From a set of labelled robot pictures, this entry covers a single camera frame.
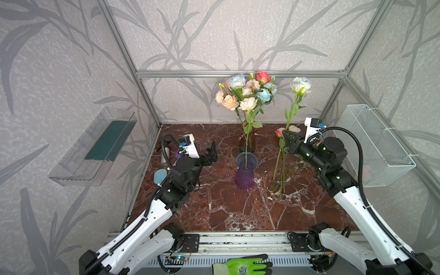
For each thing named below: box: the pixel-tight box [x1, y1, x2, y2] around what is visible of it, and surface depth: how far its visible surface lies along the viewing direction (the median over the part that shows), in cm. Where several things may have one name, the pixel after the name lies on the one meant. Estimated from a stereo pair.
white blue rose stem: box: [229, 73, 247, 101], surface depth 75 cm
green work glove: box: [211, 253, 273, 275], surface depth 69 cm
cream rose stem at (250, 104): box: [238, 96, 263, 170], surface depth 74 cm
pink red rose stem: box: [256, 71, 271, 89], surface depth 88 cm
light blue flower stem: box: [256, 82, 278, 105], surface depth 86 cm
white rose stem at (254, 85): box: [245, 79, 261, 94], surface depth 84 cm
